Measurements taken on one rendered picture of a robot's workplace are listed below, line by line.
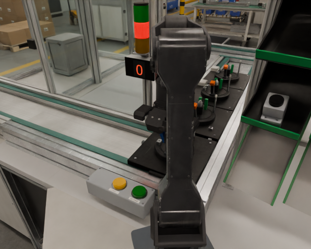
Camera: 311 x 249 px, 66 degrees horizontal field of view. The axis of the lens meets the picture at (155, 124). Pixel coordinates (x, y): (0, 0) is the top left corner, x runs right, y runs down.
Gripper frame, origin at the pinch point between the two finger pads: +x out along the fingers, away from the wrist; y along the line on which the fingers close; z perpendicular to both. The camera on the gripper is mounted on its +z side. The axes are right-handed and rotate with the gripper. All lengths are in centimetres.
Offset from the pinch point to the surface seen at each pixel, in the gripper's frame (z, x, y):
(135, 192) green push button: 14.6, 12.5, -2.2
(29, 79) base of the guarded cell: -45, 23, -125
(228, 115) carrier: -41.2, 12.1, 11.0
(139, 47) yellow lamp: -17.3, -19.0, -18.7
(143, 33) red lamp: -17.9, -23.4, -17.3
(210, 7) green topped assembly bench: -505, 25, -135
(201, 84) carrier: -66, 11, -9
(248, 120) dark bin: -0.3, -10.6, 21.8
